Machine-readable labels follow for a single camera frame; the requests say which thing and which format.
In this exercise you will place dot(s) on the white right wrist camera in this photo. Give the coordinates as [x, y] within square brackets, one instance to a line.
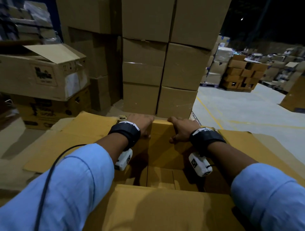
[199, 165]

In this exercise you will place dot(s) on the dark brown cardboard carton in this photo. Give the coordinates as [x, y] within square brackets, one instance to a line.
[54, 111]

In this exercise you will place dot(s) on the person's right forearm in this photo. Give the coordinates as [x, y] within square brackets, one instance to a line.
[228, 161]

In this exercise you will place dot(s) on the stack of tall brown cartons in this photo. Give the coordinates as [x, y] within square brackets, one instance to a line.
[147, 59]

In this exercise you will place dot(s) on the carton with orange label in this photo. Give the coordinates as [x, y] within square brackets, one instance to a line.
[23, 76]

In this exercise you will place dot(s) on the person's right hand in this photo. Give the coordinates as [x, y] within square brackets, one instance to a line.
[184, 129]

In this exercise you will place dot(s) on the person's left forearm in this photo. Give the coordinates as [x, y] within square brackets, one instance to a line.
[112, 147]

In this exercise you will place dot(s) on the tilted tan carton dark label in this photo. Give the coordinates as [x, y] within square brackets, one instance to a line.
[294, 97]

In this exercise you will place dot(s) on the light blue right sleeve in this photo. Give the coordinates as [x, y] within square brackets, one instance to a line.
[274, 200]

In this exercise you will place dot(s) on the stack of pale taped boxes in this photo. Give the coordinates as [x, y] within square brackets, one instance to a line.
[219, 66]

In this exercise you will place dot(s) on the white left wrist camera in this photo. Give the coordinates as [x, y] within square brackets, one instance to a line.
[124, 160]

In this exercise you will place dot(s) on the blue pallet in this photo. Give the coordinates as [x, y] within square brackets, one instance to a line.
[209, 85]

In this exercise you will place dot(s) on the yellowish brown cardboard carton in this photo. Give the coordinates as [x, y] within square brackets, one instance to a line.
[155, 209]

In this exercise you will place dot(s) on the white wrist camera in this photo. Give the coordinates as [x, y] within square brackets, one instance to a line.
[124, 160]
[199, 165]

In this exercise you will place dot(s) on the pile of wrapped shelf cartons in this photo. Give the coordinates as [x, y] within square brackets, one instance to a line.
[31, 21]

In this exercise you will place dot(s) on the light blue sleeve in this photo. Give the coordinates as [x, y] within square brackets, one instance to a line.
[274, 200]
[71, 190]

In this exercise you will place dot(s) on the pile of assorted warehouse boxes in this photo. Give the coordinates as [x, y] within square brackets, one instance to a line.
[278, 69]

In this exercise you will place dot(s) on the person's left hand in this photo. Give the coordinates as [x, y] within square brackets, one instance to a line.
[143, 123]

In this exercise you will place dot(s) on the light blue left sleeve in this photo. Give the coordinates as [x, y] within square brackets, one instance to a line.
[71, 190]

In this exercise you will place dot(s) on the large cardboard box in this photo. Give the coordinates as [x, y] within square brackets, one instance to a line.
[14, 171]

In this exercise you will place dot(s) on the stack of orange-brown boxes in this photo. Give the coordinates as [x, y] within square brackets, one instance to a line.
[240, 76]

